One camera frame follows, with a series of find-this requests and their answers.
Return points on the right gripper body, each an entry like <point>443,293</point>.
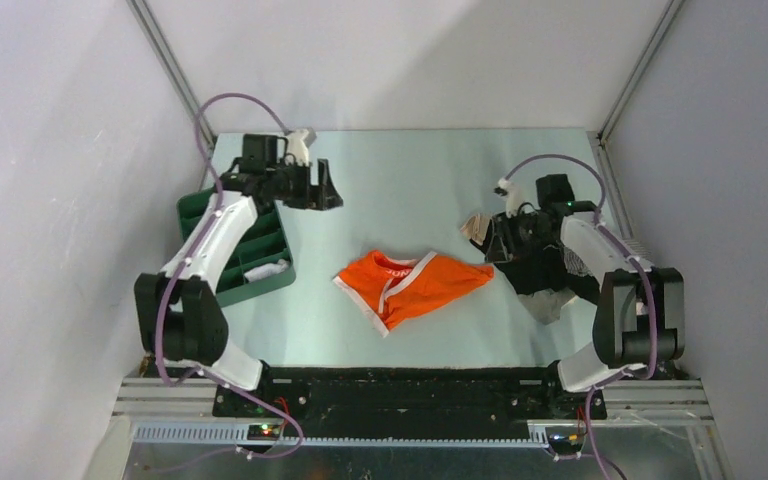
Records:
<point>520,232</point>

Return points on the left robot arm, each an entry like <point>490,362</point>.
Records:
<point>179,315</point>

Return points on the white underwear black trim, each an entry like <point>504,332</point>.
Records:
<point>267,270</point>

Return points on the black underwear beige waistband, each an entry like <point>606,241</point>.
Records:
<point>548,276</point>

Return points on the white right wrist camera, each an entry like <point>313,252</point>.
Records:
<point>511,194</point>

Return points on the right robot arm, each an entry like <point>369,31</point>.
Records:
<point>639,309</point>

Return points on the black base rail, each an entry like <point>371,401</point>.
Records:
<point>498,403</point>

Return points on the green divided tray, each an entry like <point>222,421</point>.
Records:
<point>265,243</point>

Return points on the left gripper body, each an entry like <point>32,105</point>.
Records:
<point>292,184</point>

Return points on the grey underwear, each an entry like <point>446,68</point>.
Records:
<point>545,306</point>

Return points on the orange underwear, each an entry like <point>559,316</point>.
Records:
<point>390,291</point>

